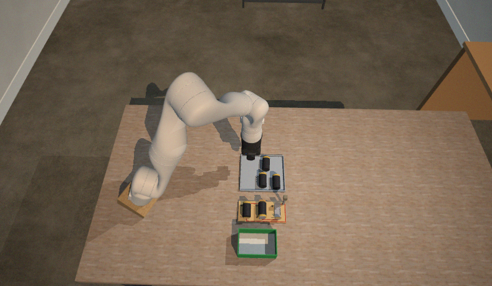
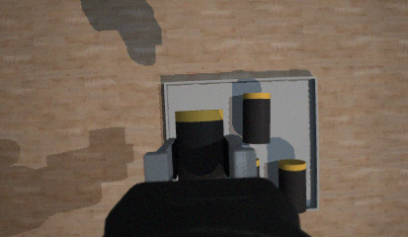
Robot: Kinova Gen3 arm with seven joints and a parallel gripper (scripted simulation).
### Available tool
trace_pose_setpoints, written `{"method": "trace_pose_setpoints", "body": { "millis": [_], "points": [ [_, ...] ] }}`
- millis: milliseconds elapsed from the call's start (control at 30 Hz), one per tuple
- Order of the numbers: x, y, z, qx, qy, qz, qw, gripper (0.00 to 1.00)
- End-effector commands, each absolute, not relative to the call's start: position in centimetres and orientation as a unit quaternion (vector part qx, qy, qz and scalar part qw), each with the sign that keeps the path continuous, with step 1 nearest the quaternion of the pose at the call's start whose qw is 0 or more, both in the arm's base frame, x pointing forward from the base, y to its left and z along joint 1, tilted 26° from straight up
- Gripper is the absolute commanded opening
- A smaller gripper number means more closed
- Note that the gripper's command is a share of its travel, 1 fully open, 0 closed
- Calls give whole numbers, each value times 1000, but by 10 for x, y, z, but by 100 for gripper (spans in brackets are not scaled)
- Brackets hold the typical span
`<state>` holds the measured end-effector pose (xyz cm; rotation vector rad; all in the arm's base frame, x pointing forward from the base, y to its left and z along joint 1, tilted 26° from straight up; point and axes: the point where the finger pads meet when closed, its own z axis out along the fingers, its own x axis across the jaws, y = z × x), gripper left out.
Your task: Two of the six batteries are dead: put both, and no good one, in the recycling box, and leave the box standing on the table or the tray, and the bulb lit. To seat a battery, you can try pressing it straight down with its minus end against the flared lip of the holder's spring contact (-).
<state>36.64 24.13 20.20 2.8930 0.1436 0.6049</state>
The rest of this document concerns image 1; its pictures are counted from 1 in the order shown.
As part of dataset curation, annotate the green open-top box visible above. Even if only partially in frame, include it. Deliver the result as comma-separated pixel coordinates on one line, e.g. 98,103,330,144
238,228,278,259

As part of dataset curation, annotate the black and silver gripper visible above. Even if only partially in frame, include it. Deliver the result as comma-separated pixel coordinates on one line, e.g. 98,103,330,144
241,128,263,156

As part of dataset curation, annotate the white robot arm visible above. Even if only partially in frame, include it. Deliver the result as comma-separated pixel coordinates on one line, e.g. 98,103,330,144
128,72,269,206

